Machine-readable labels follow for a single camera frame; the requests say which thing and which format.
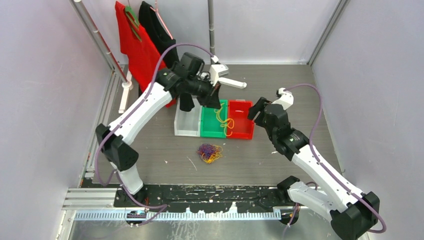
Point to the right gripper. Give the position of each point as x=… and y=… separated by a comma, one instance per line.
x=259, y=106

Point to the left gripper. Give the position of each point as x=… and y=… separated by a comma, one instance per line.
x=212, y=99

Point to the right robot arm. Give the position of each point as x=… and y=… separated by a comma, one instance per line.
x=350, y=211

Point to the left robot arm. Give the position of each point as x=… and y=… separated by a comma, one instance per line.
x=184, y=81

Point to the red plastic bin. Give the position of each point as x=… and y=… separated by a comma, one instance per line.
x=243, y=128

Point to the green plastic bin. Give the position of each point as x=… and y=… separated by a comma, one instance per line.
x=210, y=126

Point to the white plastic bin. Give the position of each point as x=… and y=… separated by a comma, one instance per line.
x=188, y=124

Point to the red t-shirt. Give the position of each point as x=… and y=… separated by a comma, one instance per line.
x=129, y=44

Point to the black t-shirt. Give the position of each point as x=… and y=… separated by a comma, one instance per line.
x=156, y=42

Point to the garment rack centre pole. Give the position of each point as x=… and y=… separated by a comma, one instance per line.
x=214, y=59

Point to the pink clothes hanger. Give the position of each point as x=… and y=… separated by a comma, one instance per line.
x=156, y=11

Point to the green clothes hanger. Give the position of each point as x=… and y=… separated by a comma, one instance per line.
x=133, y=22

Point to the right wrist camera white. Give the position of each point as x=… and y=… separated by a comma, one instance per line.
x=285, y=98

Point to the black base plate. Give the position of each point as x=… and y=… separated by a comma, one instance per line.
x=214, y=198

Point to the aluminium rail frame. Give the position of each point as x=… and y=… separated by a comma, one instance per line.
x=114, y=204

